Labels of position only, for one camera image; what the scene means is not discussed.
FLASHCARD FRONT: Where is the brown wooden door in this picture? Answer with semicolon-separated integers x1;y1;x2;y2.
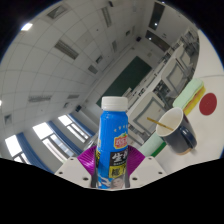
144;29;165;44

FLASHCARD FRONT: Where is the dark high wall window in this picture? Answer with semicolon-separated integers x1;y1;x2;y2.
148;1;166;31

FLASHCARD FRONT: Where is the flat round red coaster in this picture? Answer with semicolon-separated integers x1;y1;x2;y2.
198;92;218;116

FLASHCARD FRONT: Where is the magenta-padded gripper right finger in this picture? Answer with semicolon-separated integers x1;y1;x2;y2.
124;146;167;188

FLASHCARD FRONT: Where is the dark blue paper cup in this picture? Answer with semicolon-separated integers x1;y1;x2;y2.
155;107;198;156

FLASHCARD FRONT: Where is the wooden stir stick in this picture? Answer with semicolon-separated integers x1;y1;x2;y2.
146;116;175;132

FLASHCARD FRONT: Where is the group of classroom chairs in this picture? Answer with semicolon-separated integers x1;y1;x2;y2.
126;29;201;149

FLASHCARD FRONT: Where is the large window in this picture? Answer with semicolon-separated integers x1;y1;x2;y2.
4;134;31;164
32;122;76;158
57;114;91;139

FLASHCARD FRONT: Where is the group of ceiling lights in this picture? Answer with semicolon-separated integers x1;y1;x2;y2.
3;3;141;124

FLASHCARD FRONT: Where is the blue white-capped drink bottle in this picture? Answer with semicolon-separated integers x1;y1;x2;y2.
94;96;130;190

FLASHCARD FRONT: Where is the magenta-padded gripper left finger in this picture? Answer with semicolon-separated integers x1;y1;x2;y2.
54;144;98;188

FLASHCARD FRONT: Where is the dark green chalkboard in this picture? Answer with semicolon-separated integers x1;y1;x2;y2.
95;55;153;108

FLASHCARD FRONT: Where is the yellow and green sponge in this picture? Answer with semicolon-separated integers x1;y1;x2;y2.
172;78;207;117

